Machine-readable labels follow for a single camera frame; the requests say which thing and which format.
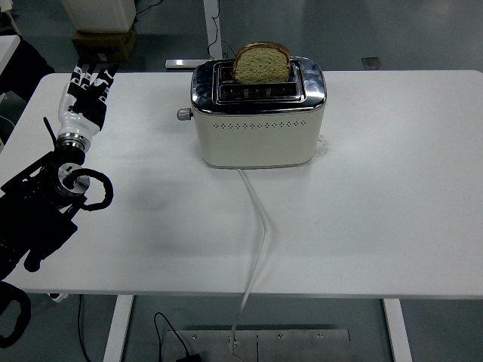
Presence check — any black cable with adapter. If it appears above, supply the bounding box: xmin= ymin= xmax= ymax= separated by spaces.
xmin=152 ymin=311 xmax=203 ymax=362

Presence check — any white power cord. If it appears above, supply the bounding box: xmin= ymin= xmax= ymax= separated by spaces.
xmin=229 ymin=168 xmax=271 ymax=362

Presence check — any grey metal plate with screws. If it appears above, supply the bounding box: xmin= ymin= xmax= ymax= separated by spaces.
xmin=165 ymin=329 xmax=351 ymax=362

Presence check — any brown bread slice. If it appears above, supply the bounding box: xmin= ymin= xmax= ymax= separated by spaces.
xmin=232 ymin=41 xmax=292 ymax=84

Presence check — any white side table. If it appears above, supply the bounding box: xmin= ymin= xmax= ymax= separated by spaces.
xmin=0 ymin=34 xmax=20 ymax=76

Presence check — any white stand with foot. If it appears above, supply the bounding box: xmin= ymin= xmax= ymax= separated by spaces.
xmin=165 ymin=0 xmax=235 ymax=69

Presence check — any brown cardboard box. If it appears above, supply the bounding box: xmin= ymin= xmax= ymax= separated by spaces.
xmin=71 ymin=24 xmax=137 ymax=63

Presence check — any white table leg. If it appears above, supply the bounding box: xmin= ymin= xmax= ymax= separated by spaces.
xmin=102 ymin=295 xmax=135 ymax=362
xmin=381 ymin=299 xmax=414 ymax=362

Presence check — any white box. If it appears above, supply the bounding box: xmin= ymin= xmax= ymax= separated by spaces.
xmin=60 ymin=0 xmax=137 ymax=32

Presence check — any black bulky object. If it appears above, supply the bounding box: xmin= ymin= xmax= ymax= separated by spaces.
xmin=0 ymin=36 xmax=56 ymax=95

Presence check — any thin black cable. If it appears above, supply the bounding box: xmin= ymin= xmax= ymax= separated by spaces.
xmin=206 ymin=0 xmax=237 ymax=60
xmin=77 ymin=295 xmax=91 ymax=362

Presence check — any cream toaster with chrome top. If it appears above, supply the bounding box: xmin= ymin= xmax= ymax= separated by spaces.
xmin=176 ymin=56 xmax=328 ymax=170

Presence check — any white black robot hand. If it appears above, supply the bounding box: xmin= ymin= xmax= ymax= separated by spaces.
xmin=56 ymin=62 xmax=120 ymax=143

